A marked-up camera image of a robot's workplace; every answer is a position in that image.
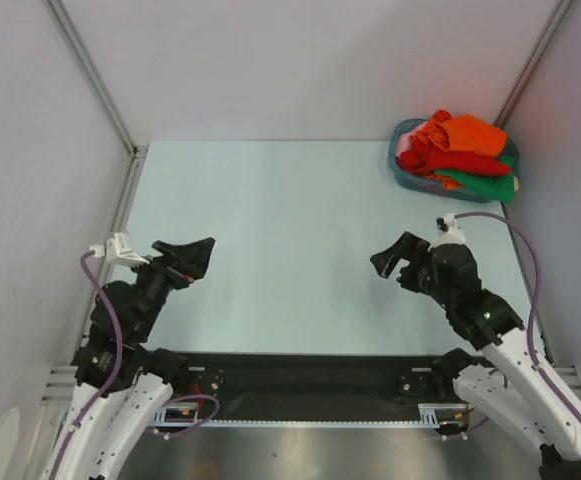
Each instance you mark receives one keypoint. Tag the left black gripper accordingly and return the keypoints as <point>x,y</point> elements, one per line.
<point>192,258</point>

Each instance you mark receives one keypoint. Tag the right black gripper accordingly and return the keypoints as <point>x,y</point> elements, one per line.
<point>408,246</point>

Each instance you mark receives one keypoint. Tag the orange t shirt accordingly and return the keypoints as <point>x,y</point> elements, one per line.
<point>447,182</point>
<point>464,133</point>

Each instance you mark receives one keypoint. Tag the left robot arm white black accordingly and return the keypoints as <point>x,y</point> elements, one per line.
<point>121,389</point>

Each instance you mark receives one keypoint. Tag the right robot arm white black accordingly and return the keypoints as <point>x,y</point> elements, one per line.
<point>536,407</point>

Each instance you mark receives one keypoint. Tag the blue plastic basket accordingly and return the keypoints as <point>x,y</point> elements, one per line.
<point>425,184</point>

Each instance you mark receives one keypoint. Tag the red t shirt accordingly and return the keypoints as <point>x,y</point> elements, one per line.
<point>425,159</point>

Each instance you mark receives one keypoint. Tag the pink t shirt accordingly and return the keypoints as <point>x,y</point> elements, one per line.
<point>404,141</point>

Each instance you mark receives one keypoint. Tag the green t shirt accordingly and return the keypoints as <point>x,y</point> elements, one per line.
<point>487,188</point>

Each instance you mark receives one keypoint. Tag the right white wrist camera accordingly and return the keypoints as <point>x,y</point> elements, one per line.
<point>448,231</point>

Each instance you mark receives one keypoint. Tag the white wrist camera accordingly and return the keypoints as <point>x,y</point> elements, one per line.
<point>116,250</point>
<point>448,231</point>

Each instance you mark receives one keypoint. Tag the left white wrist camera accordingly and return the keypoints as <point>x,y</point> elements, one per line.
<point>116,250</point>

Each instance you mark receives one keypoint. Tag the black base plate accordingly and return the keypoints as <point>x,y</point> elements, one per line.
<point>318,388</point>

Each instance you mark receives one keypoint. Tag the white slotted cable duct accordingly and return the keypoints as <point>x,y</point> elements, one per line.
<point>429,417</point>

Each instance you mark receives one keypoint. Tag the aluminium frame rail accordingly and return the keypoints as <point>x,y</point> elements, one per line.
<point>59,387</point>

